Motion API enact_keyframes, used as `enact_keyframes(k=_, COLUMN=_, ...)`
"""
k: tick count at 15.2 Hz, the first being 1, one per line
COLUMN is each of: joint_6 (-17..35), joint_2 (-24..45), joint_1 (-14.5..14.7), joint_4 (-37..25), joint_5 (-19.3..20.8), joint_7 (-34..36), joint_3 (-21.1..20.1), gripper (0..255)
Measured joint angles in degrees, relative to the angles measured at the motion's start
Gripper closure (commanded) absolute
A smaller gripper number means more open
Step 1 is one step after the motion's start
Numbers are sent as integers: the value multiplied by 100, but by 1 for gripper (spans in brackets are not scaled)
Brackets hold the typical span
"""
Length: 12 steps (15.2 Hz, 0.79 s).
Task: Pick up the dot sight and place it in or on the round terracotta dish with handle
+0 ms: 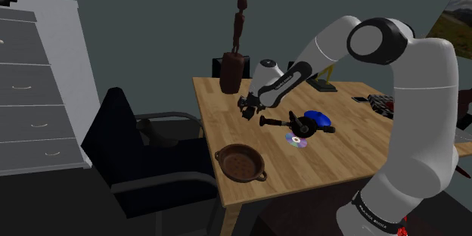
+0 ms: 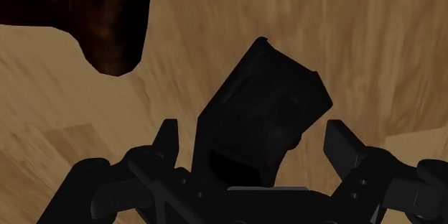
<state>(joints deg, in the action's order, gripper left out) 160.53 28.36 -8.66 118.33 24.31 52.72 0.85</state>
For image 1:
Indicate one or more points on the white chest of drawers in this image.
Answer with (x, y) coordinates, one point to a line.
(33, 117)

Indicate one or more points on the landscape wall picture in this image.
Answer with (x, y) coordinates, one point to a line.
(453, 25)

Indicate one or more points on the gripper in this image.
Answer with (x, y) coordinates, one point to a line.
(247, 107)

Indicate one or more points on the shiny compact disc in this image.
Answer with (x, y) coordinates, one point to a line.
(297, 141)

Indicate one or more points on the wooden table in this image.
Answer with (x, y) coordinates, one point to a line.
(332, 161)

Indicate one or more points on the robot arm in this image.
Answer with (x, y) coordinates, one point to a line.
(424, 117)

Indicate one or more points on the brown wooden figure statue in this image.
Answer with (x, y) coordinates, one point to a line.
(231, 75)

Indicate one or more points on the yellow figure on black base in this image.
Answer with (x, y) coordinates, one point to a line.
(323, 84)

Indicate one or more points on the black armchair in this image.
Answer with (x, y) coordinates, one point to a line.
(121, 146)

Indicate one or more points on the black phone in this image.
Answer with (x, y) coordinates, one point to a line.
(360, 99)

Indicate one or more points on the black and red patterned box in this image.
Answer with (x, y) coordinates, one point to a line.
(381, 103)

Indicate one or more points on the black hand drill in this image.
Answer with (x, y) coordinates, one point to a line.
(304, 124)

